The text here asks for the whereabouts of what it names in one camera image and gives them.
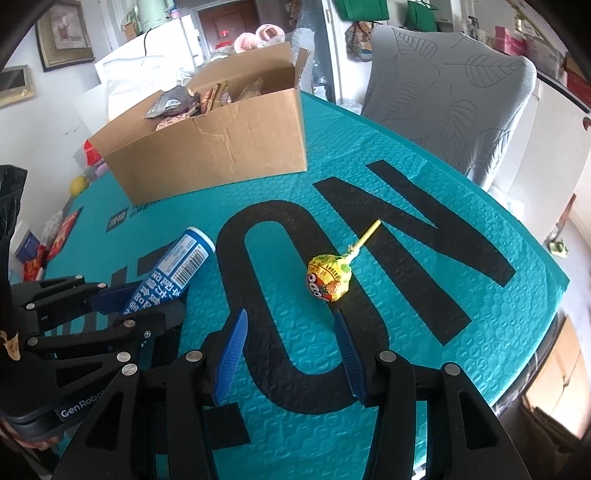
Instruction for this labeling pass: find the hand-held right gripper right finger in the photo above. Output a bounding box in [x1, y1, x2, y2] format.
[333, 308, 532, 480]

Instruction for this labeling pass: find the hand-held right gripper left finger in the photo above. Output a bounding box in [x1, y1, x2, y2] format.
[51, 308, 250, 480]

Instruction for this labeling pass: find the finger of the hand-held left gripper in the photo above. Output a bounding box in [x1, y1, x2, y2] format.
[28, 304, 188, 366]
[11, 275, 148, 333]

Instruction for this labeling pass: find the yellow lollipop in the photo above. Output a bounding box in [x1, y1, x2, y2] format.
[307, 219, 382, 304]

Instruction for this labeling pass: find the blue tube with white cap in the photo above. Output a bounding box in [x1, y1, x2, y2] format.
[119, 226, 217, 319]

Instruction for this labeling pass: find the pink brown snack packet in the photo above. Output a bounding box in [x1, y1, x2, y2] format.
[154, 114, 195, 132]

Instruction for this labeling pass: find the silver snack packet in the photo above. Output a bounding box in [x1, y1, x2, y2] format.
[145, 85, 200, 120]

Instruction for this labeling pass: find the red flat sachet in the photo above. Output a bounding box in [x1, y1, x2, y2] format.
[46, 208, 84, 261]

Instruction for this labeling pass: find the red yellow snack packet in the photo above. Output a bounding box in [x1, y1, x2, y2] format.
[22, 256, 47, 282]

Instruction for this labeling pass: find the crumpled white tissue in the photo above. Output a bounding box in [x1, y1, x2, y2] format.
[41, 210, 65, 241]

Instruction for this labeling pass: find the blue paper cup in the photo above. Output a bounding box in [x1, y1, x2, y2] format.
[13, 230, 42, 264]

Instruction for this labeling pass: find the red white package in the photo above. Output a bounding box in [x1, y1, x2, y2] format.
[83, 141, 107, 167]

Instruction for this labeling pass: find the flat cardboard sheet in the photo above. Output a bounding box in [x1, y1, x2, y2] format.
[522, 318, 585, 439]

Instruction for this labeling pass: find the teal mat with black letters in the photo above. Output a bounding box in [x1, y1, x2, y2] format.
[9, 90, 571, 480]

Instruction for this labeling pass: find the small framed picture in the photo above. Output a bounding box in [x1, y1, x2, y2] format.
[0, 65, 35, 109]

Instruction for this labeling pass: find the white refrigerator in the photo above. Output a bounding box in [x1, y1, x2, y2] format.
[95, 14, 208, 123]

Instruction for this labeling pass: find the large framed picture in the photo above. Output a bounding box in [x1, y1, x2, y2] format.
[36, 0, 95, 72]

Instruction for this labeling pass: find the grey leaf-pattern chair cover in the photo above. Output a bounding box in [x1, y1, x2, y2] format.
[360, 25, 539, 190]

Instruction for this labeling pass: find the pink plush slipper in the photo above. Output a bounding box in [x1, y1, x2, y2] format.
[256, 23, 287, 44]
[233, 32, 259, 54]

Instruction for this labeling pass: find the pale green appliance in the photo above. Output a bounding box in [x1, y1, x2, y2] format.
[136, 0, 171, 28]

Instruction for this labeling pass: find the white cabinet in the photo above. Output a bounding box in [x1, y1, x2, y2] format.
[489, 69, 591, 232]

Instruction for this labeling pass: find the brown door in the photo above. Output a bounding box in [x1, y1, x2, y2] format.
[196, 2, 259, 47]

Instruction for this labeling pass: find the patterned hanging bag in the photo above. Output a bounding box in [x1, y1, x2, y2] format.
[344, 21, 375, 63]

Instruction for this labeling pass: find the green tote bag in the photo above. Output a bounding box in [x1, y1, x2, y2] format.
[333, 0, 391, 21]

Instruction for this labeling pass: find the pink gift box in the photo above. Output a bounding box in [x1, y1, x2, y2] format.
[494, 25, 529, 56]

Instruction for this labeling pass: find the open red cardboard box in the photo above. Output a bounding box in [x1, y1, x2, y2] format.
[564, 60, 591, 109]

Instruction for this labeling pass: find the grey gift box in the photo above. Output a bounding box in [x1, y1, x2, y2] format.
[526, 39, 566, 75]

